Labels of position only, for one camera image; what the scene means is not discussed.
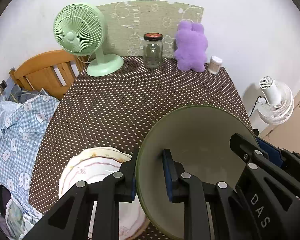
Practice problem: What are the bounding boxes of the grey-green ceramic bowl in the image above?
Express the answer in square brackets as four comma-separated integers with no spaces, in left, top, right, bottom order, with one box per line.
[135,106,258,239]

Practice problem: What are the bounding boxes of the cream scalloped yellow-flower plate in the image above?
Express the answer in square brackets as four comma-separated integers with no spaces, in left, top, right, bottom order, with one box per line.
[58,146,151,240]

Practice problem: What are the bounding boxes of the white floor fan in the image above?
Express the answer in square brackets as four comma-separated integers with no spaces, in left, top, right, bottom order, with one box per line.
[257,76,294,125]

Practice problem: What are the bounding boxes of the brown polka-dot tablecloth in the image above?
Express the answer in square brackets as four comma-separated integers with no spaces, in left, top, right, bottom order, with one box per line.
[29,56,253,212]

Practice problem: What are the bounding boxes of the cotton swab container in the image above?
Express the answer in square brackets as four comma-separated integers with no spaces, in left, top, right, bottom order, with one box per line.
[207,56,223,75]

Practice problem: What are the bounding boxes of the blue checkered blanket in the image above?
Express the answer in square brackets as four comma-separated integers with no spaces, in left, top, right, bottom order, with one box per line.
[0,94,61,240]

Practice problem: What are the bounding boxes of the purple plush bunny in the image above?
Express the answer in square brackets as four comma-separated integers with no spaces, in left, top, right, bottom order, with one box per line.
[174,20,208,73]

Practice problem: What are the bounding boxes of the glass jar black lid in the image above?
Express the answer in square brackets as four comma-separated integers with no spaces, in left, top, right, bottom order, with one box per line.
[143,33,163,69]

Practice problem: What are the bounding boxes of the wooden headboard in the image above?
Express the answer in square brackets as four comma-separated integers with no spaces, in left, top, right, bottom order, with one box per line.
[9,50,88,100]

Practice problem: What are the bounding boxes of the green desk fan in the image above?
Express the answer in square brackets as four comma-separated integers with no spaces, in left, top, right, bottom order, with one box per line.
[53,4,124,77]

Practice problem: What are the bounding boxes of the black fan power cable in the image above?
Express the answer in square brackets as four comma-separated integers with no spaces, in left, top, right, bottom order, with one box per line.
[248,95,264,119]

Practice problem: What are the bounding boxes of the wall power outlet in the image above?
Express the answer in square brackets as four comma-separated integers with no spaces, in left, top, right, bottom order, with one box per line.
[0,80,7,97]

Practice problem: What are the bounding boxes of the green patterned wall mat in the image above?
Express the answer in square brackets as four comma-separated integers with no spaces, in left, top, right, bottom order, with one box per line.
[98,0,204,58]

